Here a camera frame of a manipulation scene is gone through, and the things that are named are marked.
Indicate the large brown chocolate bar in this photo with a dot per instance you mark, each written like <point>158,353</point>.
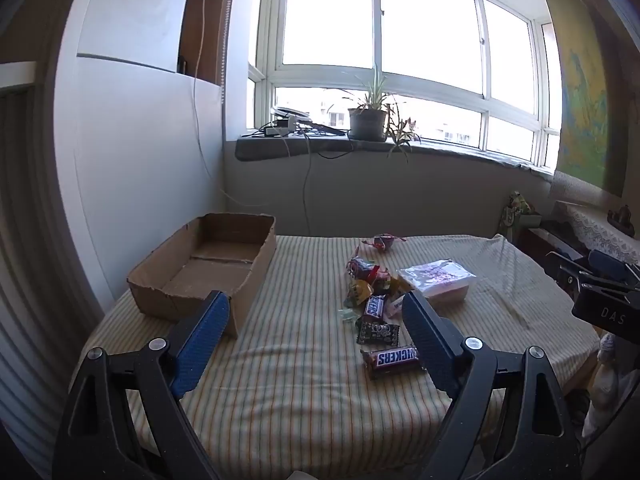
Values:
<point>392,358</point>

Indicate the dark red snack packet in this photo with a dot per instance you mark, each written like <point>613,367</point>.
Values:
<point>359,265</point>

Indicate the pale cloth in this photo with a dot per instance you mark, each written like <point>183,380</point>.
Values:
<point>607,360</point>

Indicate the small trailing plant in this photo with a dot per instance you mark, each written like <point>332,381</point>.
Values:
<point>402,132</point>

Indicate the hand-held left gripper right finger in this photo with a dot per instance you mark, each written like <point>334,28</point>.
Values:
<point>430,345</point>

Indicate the flat black device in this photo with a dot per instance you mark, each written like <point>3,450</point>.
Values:
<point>322,128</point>

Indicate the yellow snack packet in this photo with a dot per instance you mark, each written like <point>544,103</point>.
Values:
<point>359,291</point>

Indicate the jelly cup with red lid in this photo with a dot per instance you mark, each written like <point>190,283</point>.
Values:
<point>376,274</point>

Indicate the green candy packet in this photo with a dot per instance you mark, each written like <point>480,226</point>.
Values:
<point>350,316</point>

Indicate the small brown chocolate bar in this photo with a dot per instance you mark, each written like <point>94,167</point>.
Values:
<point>375,307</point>

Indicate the brown cardboard box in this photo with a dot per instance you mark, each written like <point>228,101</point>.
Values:
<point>150,290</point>

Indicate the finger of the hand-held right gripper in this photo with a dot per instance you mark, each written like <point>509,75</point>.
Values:
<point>607,264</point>
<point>567,262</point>

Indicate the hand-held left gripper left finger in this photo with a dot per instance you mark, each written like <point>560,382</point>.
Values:
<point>200,345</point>

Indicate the wall map poster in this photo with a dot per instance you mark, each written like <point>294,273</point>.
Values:
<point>587,110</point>

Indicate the white lace cloth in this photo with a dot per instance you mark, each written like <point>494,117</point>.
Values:
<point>600,232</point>

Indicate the dark sideboard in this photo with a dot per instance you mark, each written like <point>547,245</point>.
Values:
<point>545,245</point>

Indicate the white power adapter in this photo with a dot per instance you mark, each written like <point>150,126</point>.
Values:
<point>280,127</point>

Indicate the large window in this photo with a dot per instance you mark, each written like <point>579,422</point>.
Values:
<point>425,35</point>

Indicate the black patterned candy packet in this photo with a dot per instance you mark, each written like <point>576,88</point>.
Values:
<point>378,332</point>

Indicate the floral patterned bag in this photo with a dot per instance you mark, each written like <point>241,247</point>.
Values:
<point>515,212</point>

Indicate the potted plant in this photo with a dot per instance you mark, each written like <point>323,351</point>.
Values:
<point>367,122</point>

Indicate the red-wrapped dark snack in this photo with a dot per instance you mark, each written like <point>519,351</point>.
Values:
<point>384,243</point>

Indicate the dark figurine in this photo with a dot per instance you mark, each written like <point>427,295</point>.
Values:
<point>621,220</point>

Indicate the white plastic-wrapped pack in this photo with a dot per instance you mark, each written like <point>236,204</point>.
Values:
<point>437,280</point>

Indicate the tan snack packet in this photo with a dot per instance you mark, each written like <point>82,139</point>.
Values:
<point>397,285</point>

